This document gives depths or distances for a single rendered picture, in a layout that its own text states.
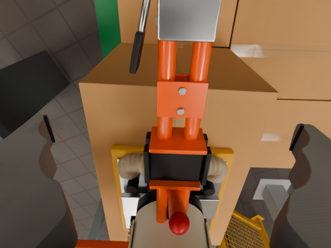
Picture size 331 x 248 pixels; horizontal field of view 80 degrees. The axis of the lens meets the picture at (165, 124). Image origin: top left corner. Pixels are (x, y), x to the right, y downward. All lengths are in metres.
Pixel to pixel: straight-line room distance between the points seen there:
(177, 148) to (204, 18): 0.16
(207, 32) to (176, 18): 0.03
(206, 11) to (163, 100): 0.11
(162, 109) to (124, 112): 0.19
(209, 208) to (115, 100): 0.37
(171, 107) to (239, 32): 0.59
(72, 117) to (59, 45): 0.54
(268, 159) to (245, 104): 0.75
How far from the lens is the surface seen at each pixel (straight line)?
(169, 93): 0.25
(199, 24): 0.23
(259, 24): 0.83
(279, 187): 2.23
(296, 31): 0.89
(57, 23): 1.48
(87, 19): 1.40
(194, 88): 0.25
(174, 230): 0.24
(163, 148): 0.28
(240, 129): 0.47
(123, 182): 0.54
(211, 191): 0.52
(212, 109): 0.43
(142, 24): 0.24
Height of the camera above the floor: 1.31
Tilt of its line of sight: 57 degrees down
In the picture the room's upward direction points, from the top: 178 degrees counter-clockwise
